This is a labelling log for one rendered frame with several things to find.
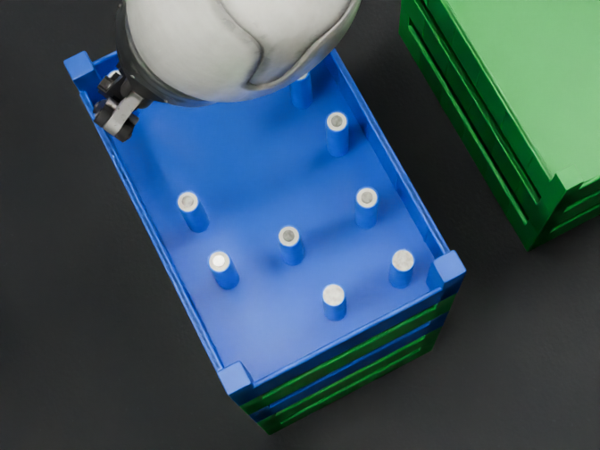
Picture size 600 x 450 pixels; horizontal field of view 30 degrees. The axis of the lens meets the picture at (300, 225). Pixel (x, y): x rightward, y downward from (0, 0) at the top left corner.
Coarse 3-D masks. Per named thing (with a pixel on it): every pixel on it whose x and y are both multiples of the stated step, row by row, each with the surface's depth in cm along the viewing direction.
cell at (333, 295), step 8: (328, 288) 85; (336, 288) 85; (328, 296) 84; (336, 296) 84; (344, 296) 84; (328, 304) 84; (336, 304) 84; (344, 304) 86; (328, 312) 88; (336, 312) 87; (344, 312) 89; (336, 320) 90
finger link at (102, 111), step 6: (102, 102) 79; (96, 108) 80; (102, 108) 74; (108, 108) 74; (96, 114) 73; (102, 114) 73; (108, 114) 73; (96, 120) 73; (102, 120) 73; (102, 126) 74; (126, 126) 74; (132, 126) 74; (120, 132) 74; (126, 132) 74; (120, 138) 74; (126, 138) 74
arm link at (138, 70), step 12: (120, 12) 64; (120, 24) 64; (120, 36) 64; (120, 48) 65; (132, 48) 62; (132, 60) 64; (132, 72) 66; (144, 72) 63; (144, 84) 66; (156, 84) 63; (168, 96) 65; (180, 96) 63; (192, 96) 63
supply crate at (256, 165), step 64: (64, 64) 89; (320, 64) 96; (192, 128) 95; (256, 128) 95; (320, 128) 95; (128, 192) 89; (256, 192) 94; (320, 192) 93; (384, 192) 93; (192, 256) 92; (256, 256) 92; (320, 256) 92; (384, 256) 92; (448, 256) 84; (192, 320) 86; (256, 320) 91; (320, 320) 91; (384, 320) 85; (256, 384) 84
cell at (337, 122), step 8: (336, 112) 88; (328, 120) 88; (336, 120) 88; (344, 120) 88; (328, 128) 88; (336, 128) 88; (344, 128) 88; (328, 136) 90; (336, 136) 89; (344, 136) 89; (328, 144) 92; (336, 144) 91; (344, 144) 91; (336, 152) 93; (344, 152) 93
